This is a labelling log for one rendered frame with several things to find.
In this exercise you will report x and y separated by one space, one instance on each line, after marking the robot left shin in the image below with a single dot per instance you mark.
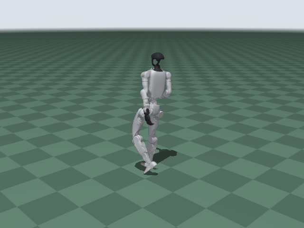
141 148

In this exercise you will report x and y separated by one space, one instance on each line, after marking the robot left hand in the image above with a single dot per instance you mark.
147 118

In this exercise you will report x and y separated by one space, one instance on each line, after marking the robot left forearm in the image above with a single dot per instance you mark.
145 100

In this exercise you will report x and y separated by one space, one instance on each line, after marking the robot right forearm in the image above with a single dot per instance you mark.
163 96

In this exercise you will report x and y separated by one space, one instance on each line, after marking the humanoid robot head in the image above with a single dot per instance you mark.
158 56

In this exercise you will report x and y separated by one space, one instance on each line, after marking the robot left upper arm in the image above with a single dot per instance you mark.
145 75

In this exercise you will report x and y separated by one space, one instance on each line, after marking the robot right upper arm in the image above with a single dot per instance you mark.
168 91

